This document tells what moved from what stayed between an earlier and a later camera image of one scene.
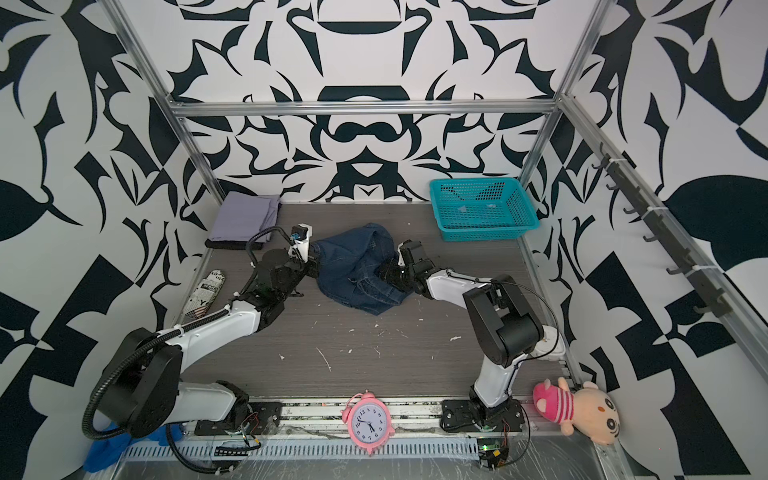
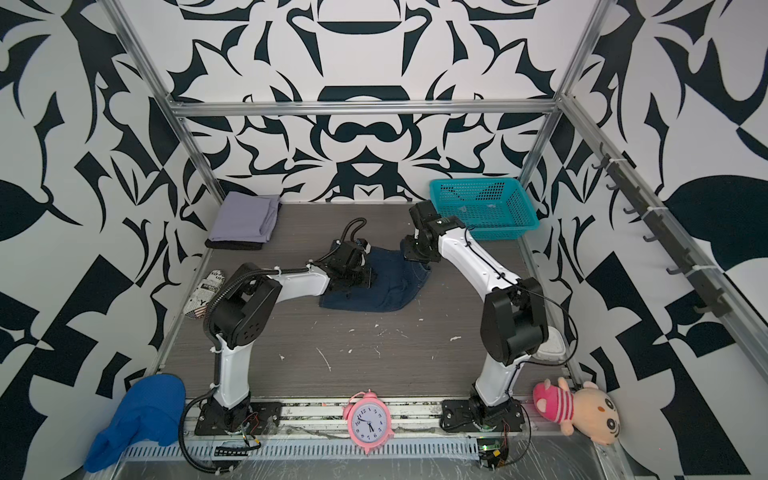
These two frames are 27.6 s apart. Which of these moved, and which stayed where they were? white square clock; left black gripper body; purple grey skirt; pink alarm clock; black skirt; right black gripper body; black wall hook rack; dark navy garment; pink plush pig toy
Moved: right black gripper body; left black gripper body; dark navy garment
Stayed: black wall hook rack; pink plush pig toy; white square clock; black skirt; pink alarm clock; purple grey skirt
